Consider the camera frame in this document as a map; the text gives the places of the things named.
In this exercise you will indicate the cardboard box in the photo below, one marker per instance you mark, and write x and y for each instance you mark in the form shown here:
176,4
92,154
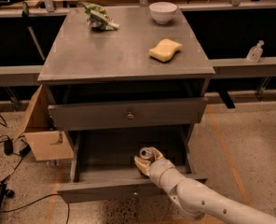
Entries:
45,141

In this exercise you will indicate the white ceramic bowl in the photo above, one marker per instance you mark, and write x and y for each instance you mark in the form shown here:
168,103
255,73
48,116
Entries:
162,12

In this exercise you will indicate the grey open middle drawer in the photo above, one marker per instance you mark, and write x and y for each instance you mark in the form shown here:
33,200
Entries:
103,167

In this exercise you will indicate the grey top drawer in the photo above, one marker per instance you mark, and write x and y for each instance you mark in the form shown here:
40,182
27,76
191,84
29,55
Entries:
126,114

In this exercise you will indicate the grey wooden drawer cabinet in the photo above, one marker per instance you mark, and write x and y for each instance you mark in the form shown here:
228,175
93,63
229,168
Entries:
88,66

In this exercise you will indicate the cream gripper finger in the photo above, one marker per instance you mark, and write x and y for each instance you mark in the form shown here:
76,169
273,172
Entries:
143,165
155,154

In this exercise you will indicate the grey metal rail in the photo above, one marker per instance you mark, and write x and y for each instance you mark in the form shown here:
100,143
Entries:
15,76

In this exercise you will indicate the orange soda can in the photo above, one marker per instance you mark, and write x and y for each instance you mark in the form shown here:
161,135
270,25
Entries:
145,153

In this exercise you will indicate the yellow sponge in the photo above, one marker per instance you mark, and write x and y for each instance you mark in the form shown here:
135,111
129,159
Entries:
164,50

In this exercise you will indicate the black power adapter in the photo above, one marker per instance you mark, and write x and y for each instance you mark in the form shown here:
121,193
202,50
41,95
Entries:
8,147

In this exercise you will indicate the clear sanitizer bottle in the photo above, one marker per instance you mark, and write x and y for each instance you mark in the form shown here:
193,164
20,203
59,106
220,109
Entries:
255,52

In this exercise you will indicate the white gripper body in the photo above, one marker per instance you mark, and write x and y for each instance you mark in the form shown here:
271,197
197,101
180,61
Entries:
163,169

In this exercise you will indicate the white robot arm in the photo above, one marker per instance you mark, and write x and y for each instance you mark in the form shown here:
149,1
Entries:
190,196

